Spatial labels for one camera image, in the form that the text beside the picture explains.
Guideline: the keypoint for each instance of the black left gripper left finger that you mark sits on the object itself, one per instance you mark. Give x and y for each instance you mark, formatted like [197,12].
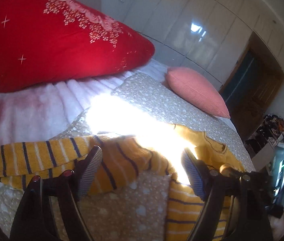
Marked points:
[85,171]

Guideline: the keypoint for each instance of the brown wooden door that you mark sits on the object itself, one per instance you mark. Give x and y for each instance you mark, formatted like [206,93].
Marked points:
[252,86]

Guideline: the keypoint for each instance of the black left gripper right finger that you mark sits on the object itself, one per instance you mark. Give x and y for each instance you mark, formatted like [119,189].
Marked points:
[198,175]

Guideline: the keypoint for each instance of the white glossy wardrobe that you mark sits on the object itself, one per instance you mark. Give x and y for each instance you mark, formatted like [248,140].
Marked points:
[207,35]

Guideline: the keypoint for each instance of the red embroidered pillow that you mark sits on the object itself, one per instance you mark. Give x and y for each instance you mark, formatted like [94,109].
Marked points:
[49,41]

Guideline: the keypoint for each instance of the yellow striped knit sweater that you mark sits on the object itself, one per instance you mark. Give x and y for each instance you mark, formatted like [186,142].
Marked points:
[140,191]

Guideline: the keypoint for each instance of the beige heart pattern quilt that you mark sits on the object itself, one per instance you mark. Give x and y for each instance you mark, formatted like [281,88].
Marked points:
[10,197]

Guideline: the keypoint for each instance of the pink ribbed cushion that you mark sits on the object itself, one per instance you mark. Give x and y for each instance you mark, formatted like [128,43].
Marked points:
[197,90]

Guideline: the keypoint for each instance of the cluttered shelf unit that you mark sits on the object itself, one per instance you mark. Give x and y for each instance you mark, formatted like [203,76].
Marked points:
[270,131]

